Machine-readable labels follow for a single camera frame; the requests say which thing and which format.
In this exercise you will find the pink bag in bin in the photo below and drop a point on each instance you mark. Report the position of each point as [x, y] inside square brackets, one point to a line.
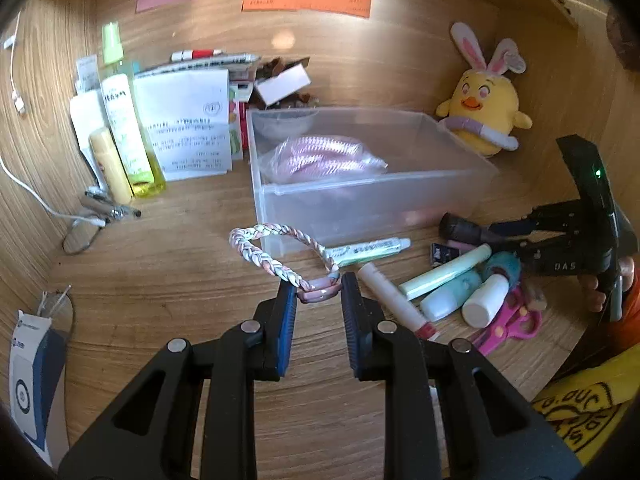
[319, 158]

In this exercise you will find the stack of books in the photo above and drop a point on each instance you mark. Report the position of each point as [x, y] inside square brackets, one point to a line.
[241, 70]

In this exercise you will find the yellow chick bunny plush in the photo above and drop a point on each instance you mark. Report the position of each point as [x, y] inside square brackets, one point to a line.
[484, 107]

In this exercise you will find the white printed paper box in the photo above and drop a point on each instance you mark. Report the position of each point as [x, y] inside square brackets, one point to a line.
[186, 117]

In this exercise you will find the red white marker pen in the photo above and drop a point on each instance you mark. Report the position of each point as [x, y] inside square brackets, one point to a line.
[188, 55]

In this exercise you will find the mint green white tube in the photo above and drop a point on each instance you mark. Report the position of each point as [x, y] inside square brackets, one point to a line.
[449, 297]

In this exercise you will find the small white cardboard box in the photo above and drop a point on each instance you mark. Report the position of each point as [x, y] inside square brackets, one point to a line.
[278, 87]

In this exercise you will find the yellow small tube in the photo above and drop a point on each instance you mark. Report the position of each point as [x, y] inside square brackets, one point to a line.
[106, 156]

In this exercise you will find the blue white box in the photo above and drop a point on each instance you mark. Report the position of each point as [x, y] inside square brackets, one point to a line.
[36, 386]

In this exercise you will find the pale green highlighter pen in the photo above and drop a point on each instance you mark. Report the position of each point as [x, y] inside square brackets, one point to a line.
[446, 272]

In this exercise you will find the small white bottle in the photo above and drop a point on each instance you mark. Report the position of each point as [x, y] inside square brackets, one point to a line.
[484, 304]

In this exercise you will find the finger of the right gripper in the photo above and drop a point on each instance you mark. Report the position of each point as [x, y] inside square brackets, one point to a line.
[515, 223]
[453, 227]

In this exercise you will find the clear plastic storage bin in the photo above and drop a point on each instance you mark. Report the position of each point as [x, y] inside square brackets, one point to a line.
[429, 172]

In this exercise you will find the white green ointment tube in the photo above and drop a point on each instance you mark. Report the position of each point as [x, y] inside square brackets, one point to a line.
[348, 255]

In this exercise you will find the pink scissors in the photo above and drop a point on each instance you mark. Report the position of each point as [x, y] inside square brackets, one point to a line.
[514, 320]

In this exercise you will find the white bowl of beads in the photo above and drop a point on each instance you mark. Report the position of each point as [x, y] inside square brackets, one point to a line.
[288, 120]

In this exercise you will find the person's right hand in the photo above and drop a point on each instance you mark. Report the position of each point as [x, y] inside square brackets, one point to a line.
[595, 300]

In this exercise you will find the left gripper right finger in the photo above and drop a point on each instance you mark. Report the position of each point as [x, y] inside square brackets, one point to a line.
[449, 413]

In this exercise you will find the yellow green spray bottle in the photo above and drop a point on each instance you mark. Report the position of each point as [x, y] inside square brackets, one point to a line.
[134, 148]

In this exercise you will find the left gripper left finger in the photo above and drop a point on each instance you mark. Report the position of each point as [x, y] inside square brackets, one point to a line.
[148, 430]

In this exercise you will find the white pink lip balm tube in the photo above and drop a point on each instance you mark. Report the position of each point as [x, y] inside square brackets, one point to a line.
[394, 300]

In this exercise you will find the metal nail clippers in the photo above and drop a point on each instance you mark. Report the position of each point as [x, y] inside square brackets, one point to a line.
[99, 201]

